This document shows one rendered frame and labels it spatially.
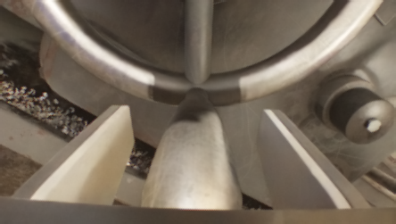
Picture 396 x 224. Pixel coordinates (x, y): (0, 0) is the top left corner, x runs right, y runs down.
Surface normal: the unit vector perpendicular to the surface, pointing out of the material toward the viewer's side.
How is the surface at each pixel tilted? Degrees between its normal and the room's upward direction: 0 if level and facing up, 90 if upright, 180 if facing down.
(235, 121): 90
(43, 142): 90
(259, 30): 90
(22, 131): 90
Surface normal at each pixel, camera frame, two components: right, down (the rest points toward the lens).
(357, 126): -0.01, 0.47
